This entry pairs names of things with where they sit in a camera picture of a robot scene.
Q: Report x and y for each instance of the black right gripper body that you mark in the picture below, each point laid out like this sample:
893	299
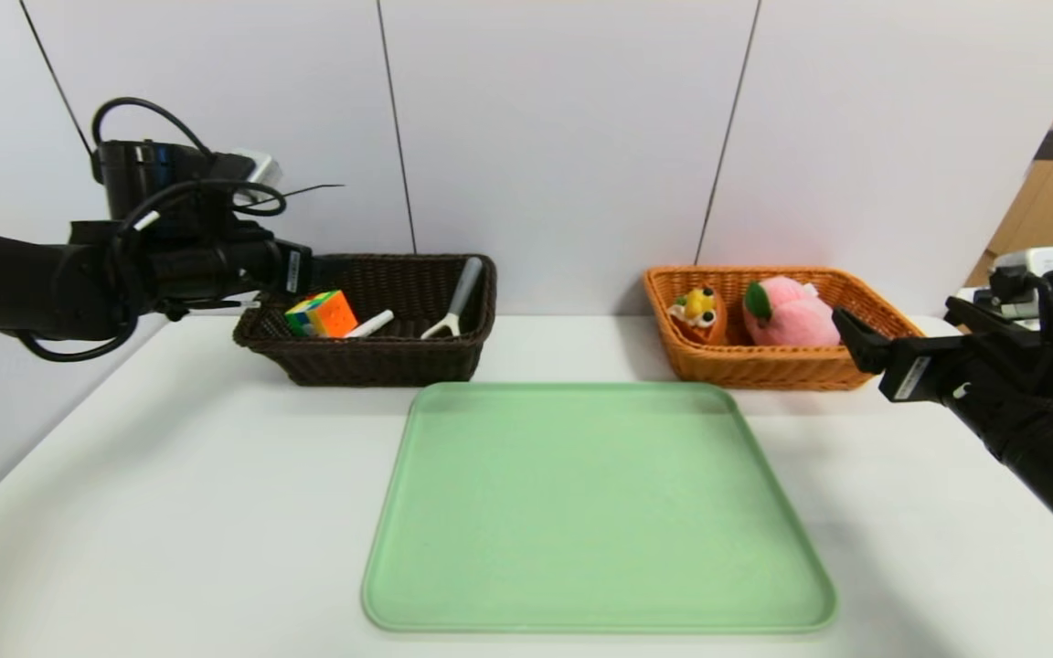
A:
910	367

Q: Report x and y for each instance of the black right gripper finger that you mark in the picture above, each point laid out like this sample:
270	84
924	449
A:
983	320
860	343

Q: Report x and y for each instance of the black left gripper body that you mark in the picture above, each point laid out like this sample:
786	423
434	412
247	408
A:
294	268

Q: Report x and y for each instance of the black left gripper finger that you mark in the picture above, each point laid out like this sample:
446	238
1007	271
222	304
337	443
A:
327	274

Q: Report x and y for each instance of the multicolour puzzle cube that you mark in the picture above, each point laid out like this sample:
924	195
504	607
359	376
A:
325	315

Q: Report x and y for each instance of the white marker pen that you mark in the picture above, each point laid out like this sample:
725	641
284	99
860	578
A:
371	324

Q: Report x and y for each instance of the pink plush peach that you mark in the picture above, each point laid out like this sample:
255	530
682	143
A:
796	320

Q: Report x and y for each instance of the toy cake slice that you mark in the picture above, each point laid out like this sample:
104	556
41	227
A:
700	315

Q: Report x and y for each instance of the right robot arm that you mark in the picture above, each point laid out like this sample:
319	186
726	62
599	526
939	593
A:
1047	429

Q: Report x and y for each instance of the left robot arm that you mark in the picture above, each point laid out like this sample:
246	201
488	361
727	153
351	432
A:
33	274

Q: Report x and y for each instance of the orange wicker basket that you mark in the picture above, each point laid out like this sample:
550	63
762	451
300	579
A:
764	370

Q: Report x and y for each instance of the dark brown wicker basket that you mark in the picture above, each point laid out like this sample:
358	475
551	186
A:
380	366

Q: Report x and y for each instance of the wooden cabinet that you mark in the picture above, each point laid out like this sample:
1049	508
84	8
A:
1052	201

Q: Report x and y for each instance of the grey cabinet sign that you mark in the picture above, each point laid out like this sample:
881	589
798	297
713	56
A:
1049	148

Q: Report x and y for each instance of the light green plastic tray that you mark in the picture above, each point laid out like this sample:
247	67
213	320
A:
581	512

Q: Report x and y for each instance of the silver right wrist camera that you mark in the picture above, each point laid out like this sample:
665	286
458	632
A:
1038	260

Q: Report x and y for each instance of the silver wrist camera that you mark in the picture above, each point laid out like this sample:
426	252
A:
260	169
1038	260

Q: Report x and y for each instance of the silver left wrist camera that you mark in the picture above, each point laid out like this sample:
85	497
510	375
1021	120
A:
260	169

